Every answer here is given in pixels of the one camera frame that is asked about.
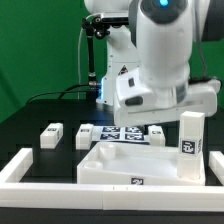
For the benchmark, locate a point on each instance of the silver camera on mount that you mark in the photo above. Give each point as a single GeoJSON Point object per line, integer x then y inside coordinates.
{"type": "Point", "coordinates": [120, 18]}

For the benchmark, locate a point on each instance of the fiducial marker sheet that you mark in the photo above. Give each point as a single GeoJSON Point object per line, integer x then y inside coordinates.
{"type": "Point", "coordinates": [119, 134]}

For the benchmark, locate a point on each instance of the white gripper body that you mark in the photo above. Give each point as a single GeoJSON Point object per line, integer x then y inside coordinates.
{"type": "Point", "coordinates": [135, 104]}

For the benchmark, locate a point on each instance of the white U-shaped fence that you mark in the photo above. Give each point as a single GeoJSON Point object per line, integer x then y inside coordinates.
{"type": "Point", "coordinates": [15, 193]}

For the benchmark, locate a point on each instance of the white desk top tray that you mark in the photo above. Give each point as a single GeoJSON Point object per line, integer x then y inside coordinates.
{"type": "Point", "coordinates": [137, 164]}

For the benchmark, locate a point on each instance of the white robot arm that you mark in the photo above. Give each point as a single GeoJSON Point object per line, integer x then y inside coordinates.
{"type": "Point", "coordinates": [149, 46]}

